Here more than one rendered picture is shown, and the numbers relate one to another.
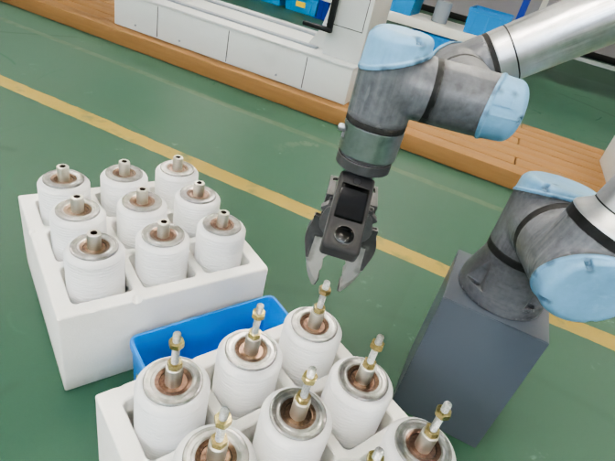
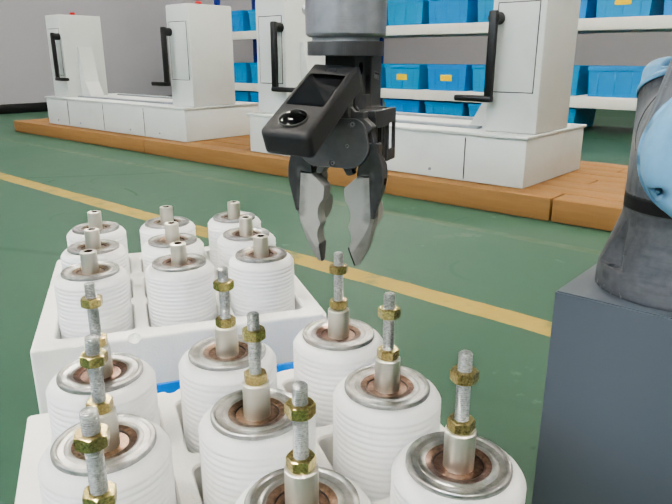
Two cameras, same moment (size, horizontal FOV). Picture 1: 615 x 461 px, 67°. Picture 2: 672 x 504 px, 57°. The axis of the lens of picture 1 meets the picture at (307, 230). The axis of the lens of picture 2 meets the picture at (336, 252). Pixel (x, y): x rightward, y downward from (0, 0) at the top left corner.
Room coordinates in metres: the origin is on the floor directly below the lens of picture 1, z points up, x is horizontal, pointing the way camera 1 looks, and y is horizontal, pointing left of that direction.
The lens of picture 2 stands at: (-0.01, -0.29, 0.53)
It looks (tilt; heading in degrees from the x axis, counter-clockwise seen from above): 17 degrees down; 23
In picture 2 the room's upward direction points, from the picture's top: straight up
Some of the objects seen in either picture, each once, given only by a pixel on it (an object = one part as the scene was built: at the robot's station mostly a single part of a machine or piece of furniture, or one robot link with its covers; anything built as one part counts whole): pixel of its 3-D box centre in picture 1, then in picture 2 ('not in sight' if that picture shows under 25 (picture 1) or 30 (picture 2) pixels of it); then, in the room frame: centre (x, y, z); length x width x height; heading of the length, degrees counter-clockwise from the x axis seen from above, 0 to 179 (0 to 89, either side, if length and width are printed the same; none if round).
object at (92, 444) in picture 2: not in sight; (92, 437); (0.21, -0.05, 0.33); 0.02 x 0.02 x 0.01; 36
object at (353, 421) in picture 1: (347, 416); (384, 474); (0.46, -0.13, 0.16); 0.10 x 0.10 x 0.18
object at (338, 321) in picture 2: (316, 318); (338, 323); (0.55, -0.05, 0.26); 0.02 x 0.02 x 0.03
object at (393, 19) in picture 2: not in sight; (419, 13); (5.73, 1.39, 0.90); 0.50 x 0.38 x 0.21; 164
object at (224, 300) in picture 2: (256, 325); (224, 304); (0.47, 0.04, 0.30); 0.01 x 0.01 x 0.08
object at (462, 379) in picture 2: (443, 412); (464, 374); (0.38, -0.21, 0.32); 0.02 x 0.02 x 0.01; 46
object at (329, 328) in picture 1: (314, 324); (338, 334); (0.55, -0.05, 0.25); 0.08 x 0.08 x 0.01
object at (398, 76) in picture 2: not in sight; (416, 76); (5.72, 1.40, 0.36); 0.50 x 0.38 x 0.21; 163
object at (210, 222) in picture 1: (221, 224); (261, 255); (0.76, 0.17, 0.25); 0.08 x 0.08 x 0.01
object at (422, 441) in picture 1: (426, 440); (459, 448); (0.38, -0.21, 0.26); 0.02 x 0.02 x 0.03
